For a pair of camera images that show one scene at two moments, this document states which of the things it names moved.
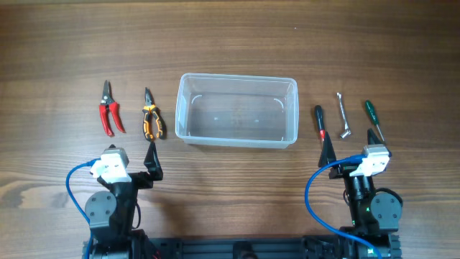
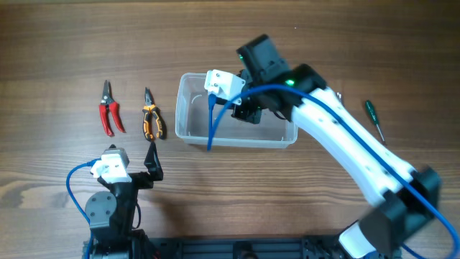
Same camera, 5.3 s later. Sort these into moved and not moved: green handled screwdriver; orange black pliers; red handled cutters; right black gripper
Moved: right black gripper
Not moved: orange black pliers; green handled screwdriver; red handled cutters
